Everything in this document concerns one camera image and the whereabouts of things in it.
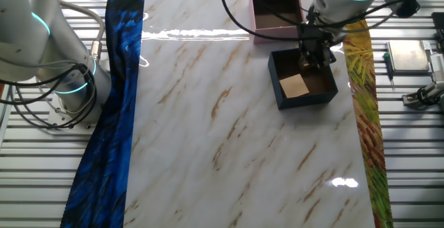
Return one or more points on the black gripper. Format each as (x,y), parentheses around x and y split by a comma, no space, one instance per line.
(314,37)

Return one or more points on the large wooden cube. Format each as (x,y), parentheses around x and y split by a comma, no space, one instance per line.
(294,86)

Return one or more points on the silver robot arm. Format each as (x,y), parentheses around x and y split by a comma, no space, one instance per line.
(34,41)

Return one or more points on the dark blue cardboard box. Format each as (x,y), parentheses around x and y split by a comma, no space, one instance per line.
(305,101)

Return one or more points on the pink cardboard box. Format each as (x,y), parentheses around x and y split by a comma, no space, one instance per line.
(274,35)

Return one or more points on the yellow green painted cloth strip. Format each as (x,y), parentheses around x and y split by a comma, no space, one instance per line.
(371,134)

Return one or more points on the square silver metal plate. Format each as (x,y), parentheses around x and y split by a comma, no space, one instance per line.
(409,55)

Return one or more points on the white marble pattern mat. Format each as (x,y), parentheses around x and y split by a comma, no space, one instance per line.
(243,151)

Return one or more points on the black device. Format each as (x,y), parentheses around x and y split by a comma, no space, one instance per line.
(438,27)

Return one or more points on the blue painted cloth strip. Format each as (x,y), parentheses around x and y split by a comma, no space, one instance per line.
(104,151)

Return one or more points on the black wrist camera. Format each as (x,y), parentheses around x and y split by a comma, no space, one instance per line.
(407,6)

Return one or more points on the silver ribbed camera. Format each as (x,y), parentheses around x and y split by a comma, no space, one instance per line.
(437,65)

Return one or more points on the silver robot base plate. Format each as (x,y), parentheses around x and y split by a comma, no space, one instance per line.
(59,117)

